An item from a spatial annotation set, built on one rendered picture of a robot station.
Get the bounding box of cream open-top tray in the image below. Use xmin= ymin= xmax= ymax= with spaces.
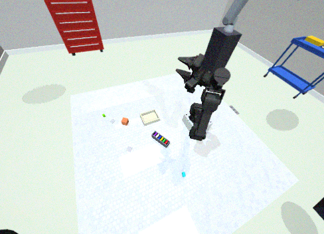
xmin=140 ymin=109 xmax=160 ymax=126

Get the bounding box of orange cube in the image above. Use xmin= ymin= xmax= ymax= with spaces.
xmin=121 ymin=118 xmax=129 ymax=126

